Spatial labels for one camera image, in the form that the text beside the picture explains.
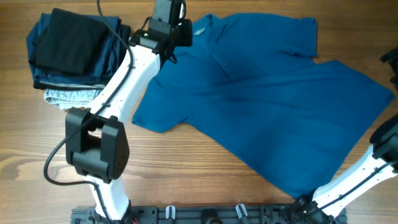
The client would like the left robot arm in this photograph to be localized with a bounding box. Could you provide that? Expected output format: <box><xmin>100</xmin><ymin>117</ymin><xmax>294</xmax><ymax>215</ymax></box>
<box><xmin>65</xmin><ymin>0</ymin><xmax>193</xmax><ymax>223</ymax></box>

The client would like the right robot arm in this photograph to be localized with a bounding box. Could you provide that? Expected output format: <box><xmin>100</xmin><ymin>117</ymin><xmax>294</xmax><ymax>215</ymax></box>
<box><xmin>287</xmin><ymin>115</ymin><xmax>397</xmax><ymax>223</ymax></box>

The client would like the blue polo shirt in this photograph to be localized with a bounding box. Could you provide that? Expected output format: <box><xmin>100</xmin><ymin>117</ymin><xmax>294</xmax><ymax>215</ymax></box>
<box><xmin>132</xmin><ymin>14</ymin><xmax>394</xmax><ymax>197</ymax></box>

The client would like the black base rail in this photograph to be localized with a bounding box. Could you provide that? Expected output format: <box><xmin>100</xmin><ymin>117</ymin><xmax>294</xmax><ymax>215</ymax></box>
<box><xmin>70</xmin><ymin>203</ymin><xmax>348</xmax><ymax>224</ymax></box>

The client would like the folded light grey garment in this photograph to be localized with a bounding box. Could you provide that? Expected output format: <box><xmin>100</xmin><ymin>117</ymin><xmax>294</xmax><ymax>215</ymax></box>
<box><xmin>44</xmin><ymin>89</ymin><xmax>101</xmax><ymax>110</ymax></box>

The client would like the folded dark blue garment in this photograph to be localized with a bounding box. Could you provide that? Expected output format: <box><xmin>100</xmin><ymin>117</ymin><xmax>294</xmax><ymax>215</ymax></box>
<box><xmin>26</xmin><ymin>13</ymin><xmax>130</xmax><ymax>89</ymax></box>

